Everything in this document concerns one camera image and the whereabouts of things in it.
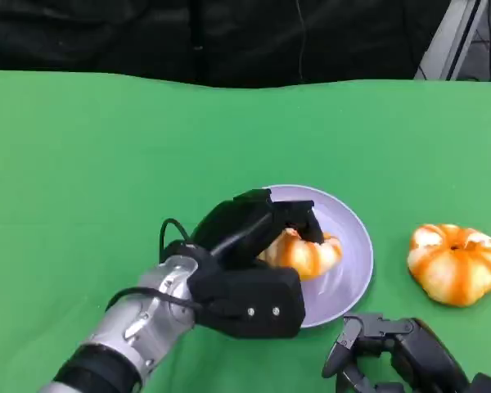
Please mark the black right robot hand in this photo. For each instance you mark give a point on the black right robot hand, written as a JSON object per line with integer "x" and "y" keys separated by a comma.
{"x": 421, "y": 352}

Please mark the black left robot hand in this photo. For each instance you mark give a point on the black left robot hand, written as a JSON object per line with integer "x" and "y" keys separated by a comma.
{"x": 237, "y": 225}

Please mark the orange white toy bread roll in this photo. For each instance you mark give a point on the orange white toy bread roll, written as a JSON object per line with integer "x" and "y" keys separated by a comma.
{"x": 454, "y": 266}
{"x": 311, "y": 258}

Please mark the lilac plate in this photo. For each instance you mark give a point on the lilac plate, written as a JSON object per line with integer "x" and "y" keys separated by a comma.
{"x": 352, "y": 254}

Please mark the green table cloth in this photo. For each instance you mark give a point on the green table cloth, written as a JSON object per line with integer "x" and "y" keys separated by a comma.
{"x": 106, "y": 163}

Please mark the black backdrop curtain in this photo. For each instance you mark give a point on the black backdrop curtain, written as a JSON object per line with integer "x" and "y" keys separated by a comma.
{"x": 147, "y": 37}

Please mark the aluminium frame profile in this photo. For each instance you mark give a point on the aluminium frame profile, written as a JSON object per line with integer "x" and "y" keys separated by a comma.
{"x": 452, "y": 41}

